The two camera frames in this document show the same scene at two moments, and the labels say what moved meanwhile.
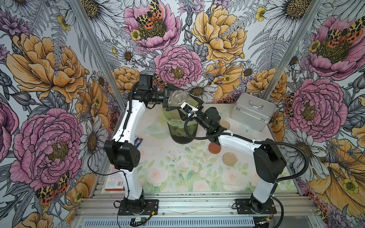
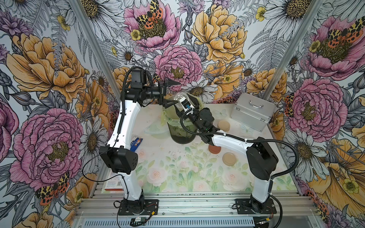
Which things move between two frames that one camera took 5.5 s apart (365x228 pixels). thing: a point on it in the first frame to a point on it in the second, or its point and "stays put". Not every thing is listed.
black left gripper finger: [171, 87] to [168, 81]
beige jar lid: [229, 159] stays put
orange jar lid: [214, 148] stays put
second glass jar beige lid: [225, 124] stays put
